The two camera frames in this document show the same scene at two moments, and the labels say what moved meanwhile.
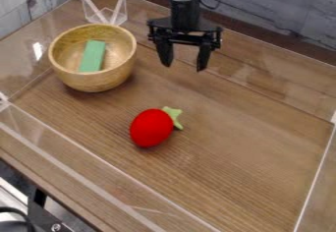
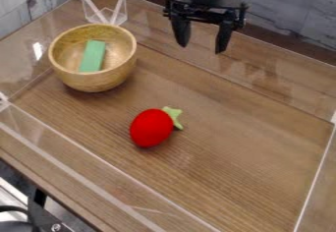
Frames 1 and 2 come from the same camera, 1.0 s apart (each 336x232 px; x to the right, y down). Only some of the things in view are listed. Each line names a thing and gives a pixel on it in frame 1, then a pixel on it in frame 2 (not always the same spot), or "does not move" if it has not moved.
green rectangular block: [92, 57] does not move
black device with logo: [42, 220] does not move
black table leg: [40, 197] does not move
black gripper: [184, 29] -> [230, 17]
